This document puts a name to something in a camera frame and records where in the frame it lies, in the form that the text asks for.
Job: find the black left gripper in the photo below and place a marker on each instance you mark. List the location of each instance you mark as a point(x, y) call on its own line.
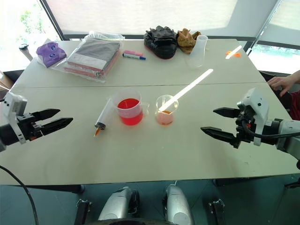
point(29, 127)

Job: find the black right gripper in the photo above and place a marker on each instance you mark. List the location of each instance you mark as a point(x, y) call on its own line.
point(245, 127)

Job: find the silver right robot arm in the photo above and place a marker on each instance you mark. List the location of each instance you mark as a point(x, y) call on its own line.
point(286, 136)

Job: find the clear syringe with orange tip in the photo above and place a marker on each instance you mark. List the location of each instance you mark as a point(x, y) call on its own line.
point(103, 116)

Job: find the empty clear plastic cup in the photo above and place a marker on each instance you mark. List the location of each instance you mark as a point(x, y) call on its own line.
point(198, 52)

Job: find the beaker with red liquid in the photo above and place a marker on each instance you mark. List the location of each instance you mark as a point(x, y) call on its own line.
point(129, 109)

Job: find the person's bare hand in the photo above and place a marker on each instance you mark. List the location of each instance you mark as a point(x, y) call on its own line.
point(280, 84)

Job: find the small clear beaker orange liquid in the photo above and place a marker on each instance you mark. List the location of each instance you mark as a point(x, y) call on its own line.
point(166, 111)

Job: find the cardboard box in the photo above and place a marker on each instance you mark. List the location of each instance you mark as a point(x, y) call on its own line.
point(5, 82)

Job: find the purple glove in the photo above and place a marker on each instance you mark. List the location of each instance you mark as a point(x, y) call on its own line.
point(50, 53)

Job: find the orange plastic piece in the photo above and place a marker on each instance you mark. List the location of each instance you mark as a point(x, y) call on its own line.
point(234, 54)

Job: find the clear bag with folded cloths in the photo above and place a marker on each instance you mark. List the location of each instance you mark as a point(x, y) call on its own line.
point(91, 57)

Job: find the brown crumpled cloth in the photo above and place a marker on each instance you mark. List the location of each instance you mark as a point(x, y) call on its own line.
point(186, 39)

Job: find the silver right robot leg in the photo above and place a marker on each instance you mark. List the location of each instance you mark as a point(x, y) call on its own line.
point(178, 205)

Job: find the silver robot leg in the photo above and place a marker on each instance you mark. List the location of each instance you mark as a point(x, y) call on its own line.
point(117, 204)
point(178, 205)

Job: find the black shoe with red sole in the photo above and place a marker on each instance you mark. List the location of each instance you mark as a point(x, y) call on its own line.
point(160, 48)

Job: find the blue whiteboard marker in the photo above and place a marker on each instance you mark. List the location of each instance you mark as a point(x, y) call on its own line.
point(133, 56)

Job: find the pink eraser block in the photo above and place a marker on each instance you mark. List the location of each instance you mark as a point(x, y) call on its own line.
point(132, 52)

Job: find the silver left robot leg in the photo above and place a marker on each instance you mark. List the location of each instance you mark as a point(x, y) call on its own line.
point(117, 204)

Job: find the black crumpled gloves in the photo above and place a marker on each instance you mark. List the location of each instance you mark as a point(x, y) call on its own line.
point(160, 34)

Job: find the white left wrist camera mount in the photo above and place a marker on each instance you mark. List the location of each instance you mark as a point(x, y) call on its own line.
point(14, 110)

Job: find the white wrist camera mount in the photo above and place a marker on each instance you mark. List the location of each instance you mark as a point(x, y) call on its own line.
point(256, 105)
point(14, 110)

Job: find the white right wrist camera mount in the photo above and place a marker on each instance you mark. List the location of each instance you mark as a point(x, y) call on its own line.
point(256, 105)

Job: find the black table leg bracket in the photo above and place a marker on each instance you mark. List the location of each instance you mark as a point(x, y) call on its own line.
point(216, 211)
point(82, 211)

